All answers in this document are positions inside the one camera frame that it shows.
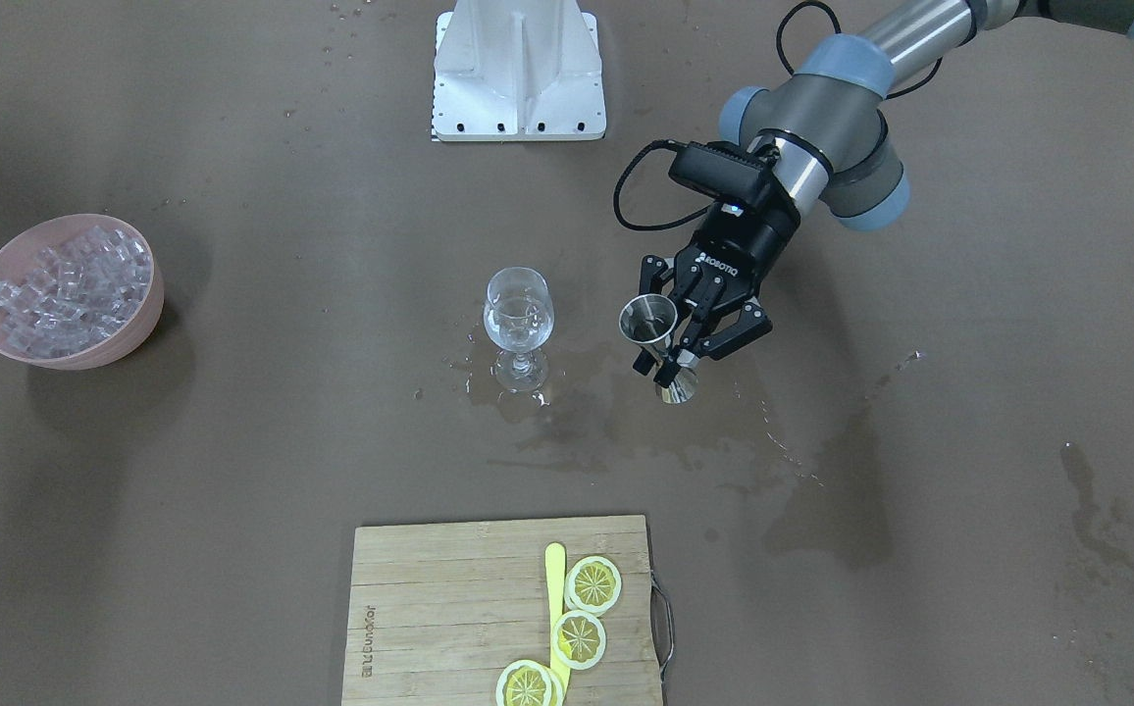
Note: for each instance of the pink bowl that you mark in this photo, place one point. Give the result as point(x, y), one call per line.
point(16, 259)

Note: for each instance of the lemon slice near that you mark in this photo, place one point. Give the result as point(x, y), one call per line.
point(527, 682)

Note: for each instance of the clear wine glass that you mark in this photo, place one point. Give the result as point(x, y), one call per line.
point(519, 319)

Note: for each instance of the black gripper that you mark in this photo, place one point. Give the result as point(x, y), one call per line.
point(746, 245)

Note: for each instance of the bamboo cutting board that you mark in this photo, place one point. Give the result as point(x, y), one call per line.
point(438, 610)

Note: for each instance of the lemon slice far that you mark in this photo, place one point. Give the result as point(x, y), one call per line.
point(593, 585)

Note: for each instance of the lemon slice middle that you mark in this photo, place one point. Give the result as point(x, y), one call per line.
point(578, 640)

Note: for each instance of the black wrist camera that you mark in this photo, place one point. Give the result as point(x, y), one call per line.
point(724, 174)

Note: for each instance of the lemon slice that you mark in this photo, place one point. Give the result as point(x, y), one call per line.
point(527, 682)
point(578, 640)
point(593, 585)

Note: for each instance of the yellow plastic knife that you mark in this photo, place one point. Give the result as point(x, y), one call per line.
point(555, 570)

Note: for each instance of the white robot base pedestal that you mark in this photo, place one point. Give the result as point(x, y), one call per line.
point(517, 70)

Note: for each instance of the clear ice cubes pile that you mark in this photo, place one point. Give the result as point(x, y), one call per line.
point(80, 293)

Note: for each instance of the steel jigger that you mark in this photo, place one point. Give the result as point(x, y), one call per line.
point(650, 321)

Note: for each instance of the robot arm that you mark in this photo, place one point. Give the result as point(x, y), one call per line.
point(818, 138)

